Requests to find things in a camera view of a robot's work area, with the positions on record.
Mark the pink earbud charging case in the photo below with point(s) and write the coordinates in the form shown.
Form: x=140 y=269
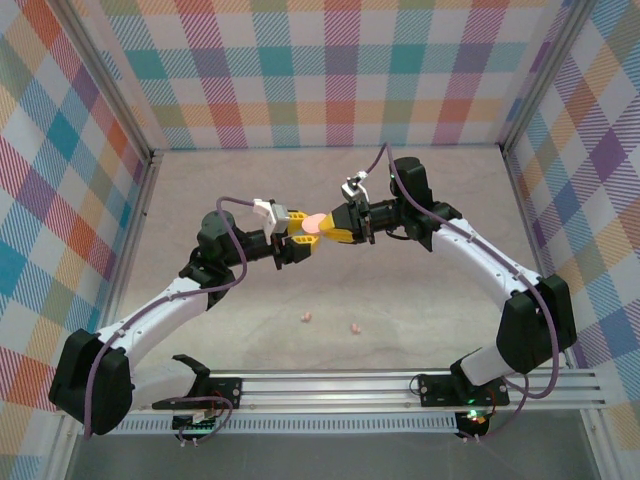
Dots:
x=314 y=225

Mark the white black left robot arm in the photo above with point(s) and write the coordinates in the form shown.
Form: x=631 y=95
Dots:
x=150 y=312

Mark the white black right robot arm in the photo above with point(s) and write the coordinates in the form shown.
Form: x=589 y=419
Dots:
x=480 y=260

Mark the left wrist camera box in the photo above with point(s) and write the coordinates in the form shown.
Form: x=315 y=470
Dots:
x=277 y=220

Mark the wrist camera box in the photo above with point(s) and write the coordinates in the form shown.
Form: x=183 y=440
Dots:
x=277 y=220
x=352 y=189

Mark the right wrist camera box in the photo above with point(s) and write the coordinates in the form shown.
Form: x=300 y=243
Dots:
x=352 y=189

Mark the aluminium side rail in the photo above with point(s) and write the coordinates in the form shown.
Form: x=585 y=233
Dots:
x=530 y=225
x=135 y=225

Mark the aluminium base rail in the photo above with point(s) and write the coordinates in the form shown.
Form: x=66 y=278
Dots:
x=325 y=390

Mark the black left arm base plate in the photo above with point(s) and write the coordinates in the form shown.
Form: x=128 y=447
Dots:
x=225 y=392

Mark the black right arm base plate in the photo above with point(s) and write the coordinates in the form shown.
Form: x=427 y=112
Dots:
x=435 y=390

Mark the aluminium corner post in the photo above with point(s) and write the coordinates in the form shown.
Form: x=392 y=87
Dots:
x=107 y=82
x=547 y=75

